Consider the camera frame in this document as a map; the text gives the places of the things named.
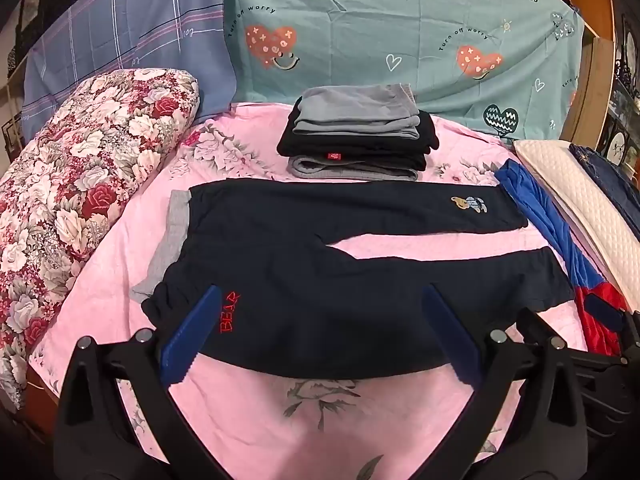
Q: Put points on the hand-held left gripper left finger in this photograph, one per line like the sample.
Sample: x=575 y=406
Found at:
x=192 y=335

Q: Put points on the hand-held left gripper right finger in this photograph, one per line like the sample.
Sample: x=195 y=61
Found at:
x=450 y=335

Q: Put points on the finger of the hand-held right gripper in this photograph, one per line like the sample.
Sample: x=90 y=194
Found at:
x=602 y=312

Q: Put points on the navy pants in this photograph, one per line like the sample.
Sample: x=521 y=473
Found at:
x=300 y=285

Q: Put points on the dark grey folded pants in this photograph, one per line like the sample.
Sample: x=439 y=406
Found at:
x=325 y=169

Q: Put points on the black folded pants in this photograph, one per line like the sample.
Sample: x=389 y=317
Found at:
x=360 y=147

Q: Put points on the light grey folded pants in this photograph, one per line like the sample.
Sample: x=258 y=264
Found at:
x=350 y=105

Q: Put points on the blue and red garment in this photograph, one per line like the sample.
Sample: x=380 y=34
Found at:
x=555 y=225

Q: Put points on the pink floral bedsheet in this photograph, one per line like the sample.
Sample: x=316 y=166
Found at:
x=240 y=425

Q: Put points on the cream quilted pillow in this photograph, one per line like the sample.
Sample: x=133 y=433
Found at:
x=575 y=195

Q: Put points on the dark navy cloth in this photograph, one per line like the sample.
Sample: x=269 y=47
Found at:
x=610 y=180

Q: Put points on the red floral quilt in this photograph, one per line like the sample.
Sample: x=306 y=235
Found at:
x=85 y=185

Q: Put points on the wooden headboard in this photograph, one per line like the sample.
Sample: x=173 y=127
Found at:
x=592 y=85

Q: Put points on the teal heart-print pillow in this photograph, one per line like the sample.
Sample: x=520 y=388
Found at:
x=375 y=30

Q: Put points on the blue plaid pillow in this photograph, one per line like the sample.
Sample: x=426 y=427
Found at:
x=125 y=25

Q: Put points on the ornamental wall panel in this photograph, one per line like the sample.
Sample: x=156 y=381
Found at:
x=625 y=110
x=12 y=125

